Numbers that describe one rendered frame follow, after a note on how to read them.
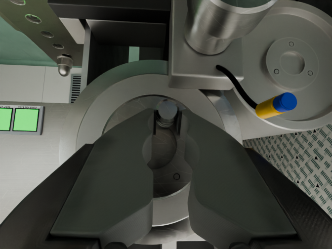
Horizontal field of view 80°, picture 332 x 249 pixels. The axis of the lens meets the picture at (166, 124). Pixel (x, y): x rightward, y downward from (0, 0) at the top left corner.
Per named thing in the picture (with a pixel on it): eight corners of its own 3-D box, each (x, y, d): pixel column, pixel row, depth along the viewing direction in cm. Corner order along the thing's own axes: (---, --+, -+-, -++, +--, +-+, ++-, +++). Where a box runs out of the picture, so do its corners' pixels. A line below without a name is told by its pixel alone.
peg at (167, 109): (184, 113, 12) (164, 126, 11) (178, 120, 14) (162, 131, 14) (170, 93, 12) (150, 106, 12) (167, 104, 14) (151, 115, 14)
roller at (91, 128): (224, 73, 16) (232, 224, 15) (181, 122, 42) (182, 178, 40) (78, 72, 15) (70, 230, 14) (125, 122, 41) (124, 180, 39)
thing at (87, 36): (100, -92, 19) (85, 93, 17) (129, 41, 43) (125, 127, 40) (95, -92, 19) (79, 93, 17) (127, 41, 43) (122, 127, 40)
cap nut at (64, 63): (69, 56, 48) (67, 73, 47) (75, 62, 51) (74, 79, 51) (54, 55, 48) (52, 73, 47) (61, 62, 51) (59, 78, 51)
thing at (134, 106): (80, 174, 13) (126, 77, 15) (89, 171, 15) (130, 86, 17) (182, 218, 13) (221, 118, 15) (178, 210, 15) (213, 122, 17)
